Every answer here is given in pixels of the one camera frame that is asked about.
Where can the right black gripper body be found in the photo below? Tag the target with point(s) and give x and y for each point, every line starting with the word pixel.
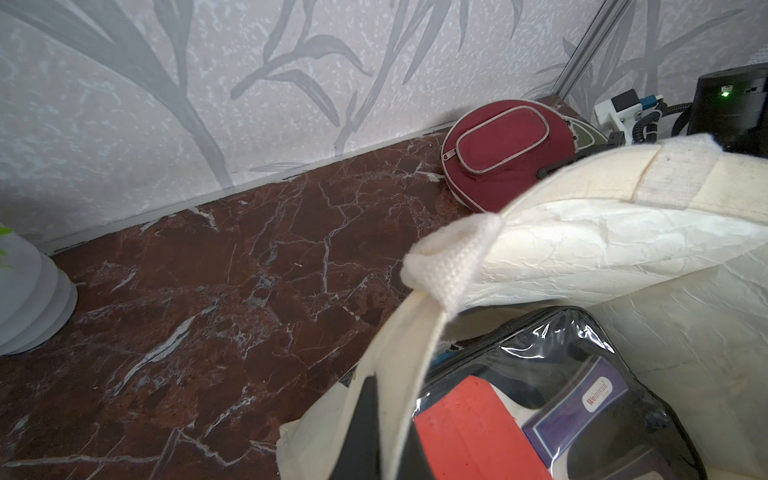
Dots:
pixel 731 106

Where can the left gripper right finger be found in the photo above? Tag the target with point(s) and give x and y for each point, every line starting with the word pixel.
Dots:
pixel 414 464

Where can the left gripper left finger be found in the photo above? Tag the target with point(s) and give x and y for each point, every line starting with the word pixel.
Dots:
pixel 359 458

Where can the olive green paddle case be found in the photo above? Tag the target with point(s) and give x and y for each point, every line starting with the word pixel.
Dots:
pixel 586 135

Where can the clear case red paddle set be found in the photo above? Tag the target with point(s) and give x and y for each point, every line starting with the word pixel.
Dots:
pixel 545 396

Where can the cream canvas tote bag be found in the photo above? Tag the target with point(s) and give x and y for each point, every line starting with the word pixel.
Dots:
pixel 665 244

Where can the maroon paddle case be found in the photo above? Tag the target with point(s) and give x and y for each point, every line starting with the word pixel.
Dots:
pixel 493 154

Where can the potted plant white pot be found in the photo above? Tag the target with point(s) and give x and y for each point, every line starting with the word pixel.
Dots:
pixel 37 297

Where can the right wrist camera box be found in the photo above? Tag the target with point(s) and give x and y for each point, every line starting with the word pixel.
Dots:
pixel 621 112

